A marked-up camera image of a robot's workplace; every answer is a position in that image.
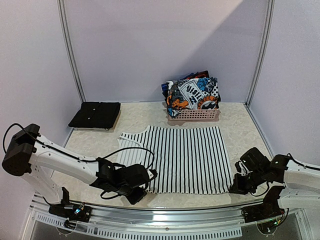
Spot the black white striped tank top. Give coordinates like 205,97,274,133
116,126,233,195

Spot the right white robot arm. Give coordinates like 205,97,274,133
229,147,320,218

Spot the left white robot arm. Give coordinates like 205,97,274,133
2,123,158,217

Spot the pink plastic laundry basket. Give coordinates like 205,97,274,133
166,107,220,122

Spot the colourful printed clothes pile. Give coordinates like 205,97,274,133
161,70,221,119

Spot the folded black shirt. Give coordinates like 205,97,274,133
68,101,121,129

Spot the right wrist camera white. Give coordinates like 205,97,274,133
235,160,249,176

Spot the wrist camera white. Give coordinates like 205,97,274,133
235,160,249,176
145,169,158,188

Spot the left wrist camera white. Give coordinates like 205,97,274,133
145,169,158,188

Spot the aluminium front rail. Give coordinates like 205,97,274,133
22,193,313,240

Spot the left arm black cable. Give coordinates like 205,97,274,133
2,122,156,201

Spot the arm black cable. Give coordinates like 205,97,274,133
249,152,320,195
2,122,156,201

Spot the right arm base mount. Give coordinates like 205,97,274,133
241,202,290,236

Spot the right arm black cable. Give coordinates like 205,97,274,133
249,152,320,195

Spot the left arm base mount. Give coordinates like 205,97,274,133
43,187,93,230

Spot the right aluminium frame post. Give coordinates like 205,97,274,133
245,0,275,108

